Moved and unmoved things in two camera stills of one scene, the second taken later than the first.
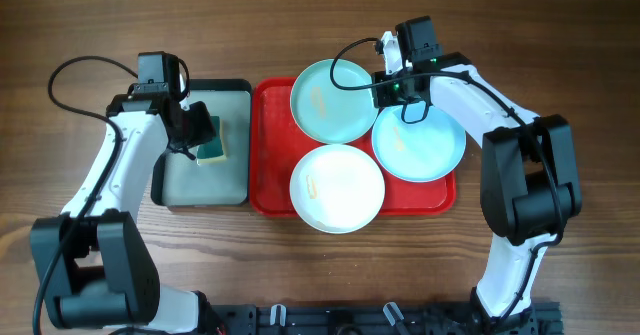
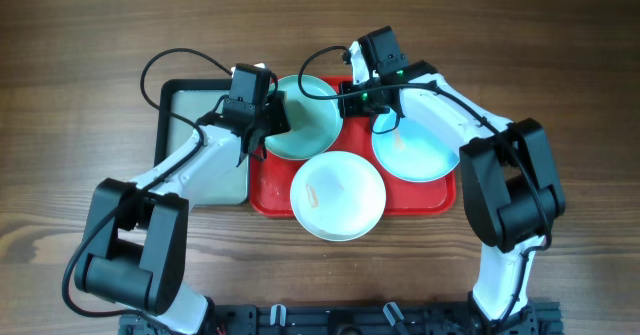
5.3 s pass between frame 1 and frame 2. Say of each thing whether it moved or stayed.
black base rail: stayed
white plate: moved
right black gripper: moved
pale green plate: moved
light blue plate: stayed
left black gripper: moved
